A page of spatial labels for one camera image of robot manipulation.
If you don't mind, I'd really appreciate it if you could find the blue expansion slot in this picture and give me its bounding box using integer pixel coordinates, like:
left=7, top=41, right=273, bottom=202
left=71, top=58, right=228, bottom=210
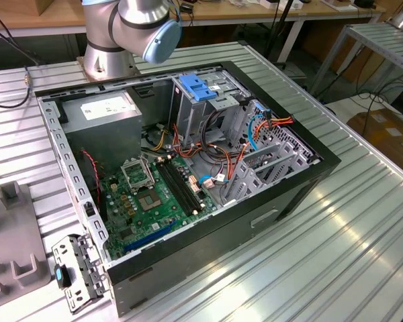
left=122, top=219, right=177, bottom=253

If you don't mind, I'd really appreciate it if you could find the small cardboard box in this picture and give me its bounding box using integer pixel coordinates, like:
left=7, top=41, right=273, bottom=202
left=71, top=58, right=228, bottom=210
left=36, top=0, right=60, bottom=16

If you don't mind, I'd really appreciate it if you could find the wooden desk white frame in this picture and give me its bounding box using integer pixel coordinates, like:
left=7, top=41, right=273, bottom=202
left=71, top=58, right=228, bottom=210
left=0, top=0, right=387, bottom=64

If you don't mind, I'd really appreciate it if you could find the metal card retention bracket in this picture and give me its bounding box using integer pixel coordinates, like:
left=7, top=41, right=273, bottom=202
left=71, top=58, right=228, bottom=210
left=52, top=233, right=108, bottom=315

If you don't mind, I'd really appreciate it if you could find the grey metal drive cage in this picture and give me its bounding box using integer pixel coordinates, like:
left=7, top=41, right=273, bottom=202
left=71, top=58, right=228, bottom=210
left=169, top=68, right=253, bottom=148

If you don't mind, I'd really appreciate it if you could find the blue plastic cage latch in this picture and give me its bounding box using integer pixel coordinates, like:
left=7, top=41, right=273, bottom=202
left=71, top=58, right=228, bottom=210
left=179, top=74, right=219, bottom=103

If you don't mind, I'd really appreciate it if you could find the green motherboard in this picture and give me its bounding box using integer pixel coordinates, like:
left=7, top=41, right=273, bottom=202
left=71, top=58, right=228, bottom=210
left=99, top=156, right=219, bottom=261

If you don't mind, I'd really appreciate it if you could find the orange red disk power wire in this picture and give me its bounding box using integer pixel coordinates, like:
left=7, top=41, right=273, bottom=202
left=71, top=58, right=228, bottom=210
left=226, top=113, right=295, bottom=185

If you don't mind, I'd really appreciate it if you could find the black tripod stand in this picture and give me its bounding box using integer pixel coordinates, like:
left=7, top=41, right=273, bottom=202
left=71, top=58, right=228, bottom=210
left=263, top=0, right=298, bottom=70

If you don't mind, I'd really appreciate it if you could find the red orange wire bundle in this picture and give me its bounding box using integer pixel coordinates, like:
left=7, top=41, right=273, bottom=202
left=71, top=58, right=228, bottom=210
left=172, top=123, right=229, bottom=162

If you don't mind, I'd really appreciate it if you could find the CPU socket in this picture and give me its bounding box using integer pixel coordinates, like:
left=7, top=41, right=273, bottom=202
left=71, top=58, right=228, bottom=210
left=136, top=188, right=164, bottom=213

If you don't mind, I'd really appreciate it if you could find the white box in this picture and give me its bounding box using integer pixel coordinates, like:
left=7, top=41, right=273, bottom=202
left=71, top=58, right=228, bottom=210
left=260, top=0, right=305, bottom=11

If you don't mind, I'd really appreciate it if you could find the black RAM slot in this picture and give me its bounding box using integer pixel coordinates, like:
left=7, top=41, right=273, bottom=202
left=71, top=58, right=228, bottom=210
left=156, top=160, right=194, bottom=216
left=164, top=157, right=202, bottom=213

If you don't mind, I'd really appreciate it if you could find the pale blue wire white plug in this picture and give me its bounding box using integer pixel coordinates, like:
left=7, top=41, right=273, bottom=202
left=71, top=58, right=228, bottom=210
left=199, top=173, right=230, bottom=189

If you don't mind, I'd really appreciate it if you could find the cable with metal plug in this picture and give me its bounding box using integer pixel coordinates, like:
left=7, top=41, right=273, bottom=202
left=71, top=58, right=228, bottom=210
left=0, top=65, right=33, bottom=109

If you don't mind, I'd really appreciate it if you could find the metal socket cover frame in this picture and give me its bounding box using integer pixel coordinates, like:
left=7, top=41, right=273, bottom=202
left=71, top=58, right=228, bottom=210
left=120, top=156, right=155, bottom=195

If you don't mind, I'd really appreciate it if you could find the large cardboard box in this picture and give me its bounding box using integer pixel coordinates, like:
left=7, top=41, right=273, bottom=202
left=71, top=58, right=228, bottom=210
left=346, top=107, right=403, bottom=162

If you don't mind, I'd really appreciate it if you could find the red black twisted fan wire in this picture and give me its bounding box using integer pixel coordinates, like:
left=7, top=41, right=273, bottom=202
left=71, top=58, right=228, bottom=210
left=79, top=148, right=104, bottom=206

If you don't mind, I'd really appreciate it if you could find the black PC case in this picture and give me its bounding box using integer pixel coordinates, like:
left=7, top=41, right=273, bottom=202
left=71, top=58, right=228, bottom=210
left=33, top=59, right=343, bottom=319

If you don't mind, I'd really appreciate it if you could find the blue data wire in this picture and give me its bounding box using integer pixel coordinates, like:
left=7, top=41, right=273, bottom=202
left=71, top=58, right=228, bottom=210
left=247, top=113, right=268, bottom=154

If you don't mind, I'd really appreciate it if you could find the grey power supply box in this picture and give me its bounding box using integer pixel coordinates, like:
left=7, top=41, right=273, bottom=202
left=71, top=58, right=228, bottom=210
left=59, top=90, right=144, bottom=175

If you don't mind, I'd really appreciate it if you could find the grey metal disk bay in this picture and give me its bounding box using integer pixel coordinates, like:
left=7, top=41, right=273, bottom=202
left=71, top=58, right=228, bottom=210
left=221, top=99, right=323, bottom=206

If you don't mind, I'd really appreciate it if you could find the yellow power wire white plug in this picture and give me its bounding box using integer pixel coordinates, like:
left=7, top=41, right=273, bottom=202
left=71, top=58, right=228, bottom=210
left=150, top=123, right=171, bottom=152

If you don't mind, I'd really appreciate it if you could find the grey parts rack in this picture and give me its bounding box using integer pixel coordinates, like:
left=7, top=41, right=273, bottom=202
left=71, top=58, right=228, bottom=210
left=0, top=180, right=53, bottom=311

